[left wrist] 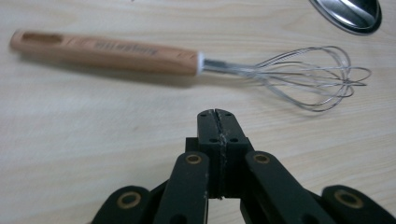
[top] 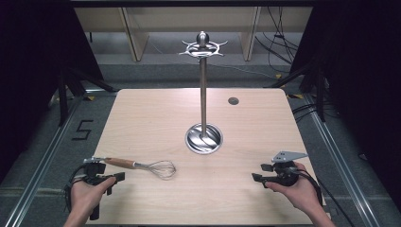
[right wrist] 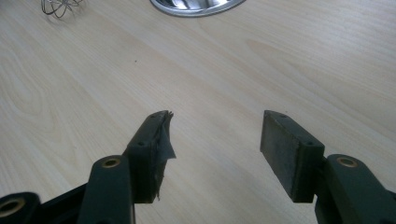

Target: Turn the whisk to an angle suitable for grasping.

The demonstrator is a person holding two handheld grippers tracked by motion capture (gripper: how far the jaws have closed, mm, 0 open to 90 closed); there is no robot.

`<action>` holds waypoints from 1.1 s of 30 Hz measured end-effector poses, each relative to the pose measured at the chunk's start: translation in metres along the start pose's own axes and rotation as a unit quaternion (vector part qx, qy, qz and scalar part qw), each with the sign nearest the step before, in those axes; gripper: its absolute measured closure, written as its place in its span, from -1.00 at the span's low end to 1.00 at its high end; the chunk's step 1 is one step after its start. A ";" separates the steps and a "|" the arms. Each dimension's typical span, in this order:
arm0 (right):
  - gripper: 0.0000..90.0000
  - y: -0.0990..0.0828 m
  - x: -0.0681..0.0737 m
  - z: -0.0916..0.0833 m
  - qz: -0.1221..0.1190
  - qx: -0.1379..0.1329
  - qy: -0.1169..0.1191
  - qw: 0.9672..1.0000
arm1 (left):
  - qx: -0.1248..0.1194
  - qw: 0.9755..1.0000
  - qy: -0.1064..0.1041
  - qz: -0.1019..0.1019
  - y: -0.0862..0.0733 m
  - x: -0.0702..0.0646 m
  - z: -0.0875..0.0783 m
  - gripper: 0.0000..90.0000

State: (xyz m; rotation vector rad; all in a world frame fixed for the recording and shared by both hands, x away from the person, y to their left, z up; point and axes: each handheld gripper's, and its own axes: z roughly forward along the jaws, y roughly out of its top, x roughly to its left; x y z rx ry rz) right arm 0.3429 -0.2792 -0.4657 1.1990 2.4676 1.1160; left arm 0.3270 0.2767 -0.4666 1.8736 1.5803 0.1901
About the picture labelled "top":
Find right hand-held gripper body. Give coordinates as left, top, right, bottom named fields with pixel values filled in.
left=260, top=150, right=309, bottom=188

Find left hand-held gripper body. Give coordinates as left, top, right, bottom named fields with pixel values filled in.
left=82, top=156, right=110, bottom=221

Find wire whisk with wooden handle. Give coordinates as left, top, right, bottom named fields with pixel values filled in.
left=103, top=157, right=177, bottom=181

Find metal utensil stand with hooks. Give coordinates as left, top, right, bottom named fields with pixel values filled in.
left=178, top=30, right=229, bottom=156

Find person's right hand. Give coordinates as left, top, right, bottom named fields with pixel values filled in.
left=264, top=161, right=320, bottom=219

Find person's left hand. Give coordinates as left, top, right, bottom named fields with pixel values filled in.
left=69, top=176, right=117, bottom=219

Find black metal stand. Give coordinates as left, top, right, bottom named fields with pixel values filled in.
left=56, top=66, right=118, bottom=128
left=270, top=58, right=327, bottom=123

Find black curtain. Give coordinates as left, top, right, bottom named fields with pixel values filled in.
left=288, top=0, right=401, bottom=206
left=0, top=0, right=105, bottom=183

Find light wooden bench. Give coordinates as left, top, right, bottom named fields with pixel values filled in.
left=74, top=6, right=314, bottom=62

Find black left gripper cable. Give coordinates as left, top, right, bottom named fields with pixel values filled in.
left=63, top=163, right=90, bottom=213

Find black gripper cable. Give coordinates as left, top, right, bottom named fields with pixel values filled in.
left=63, top=163, right=90, bottom=213
left=295, top=169, right=357, bottom=227

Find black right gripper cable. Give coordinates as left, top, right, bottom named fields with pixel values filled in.
left=295, top=169, right=357, bottom=227

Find aluminium floor rail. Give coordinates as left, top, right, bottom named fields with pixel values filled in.
left=2, top=90, right=88, bottom=227
left=302, top=93, right=377, bottom=227

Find black floor cables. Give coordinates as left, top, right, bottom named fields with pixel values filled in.
left=291, top=101, right=340, bottom=123

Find thin white floor cable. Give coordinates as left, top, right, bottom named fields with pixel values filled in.
left=206, top=61, right=279, bottom=80

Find bundle of black hanging cables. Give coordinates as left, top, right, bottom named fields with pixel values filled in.
left=254, top=6, right=301, bottom=66

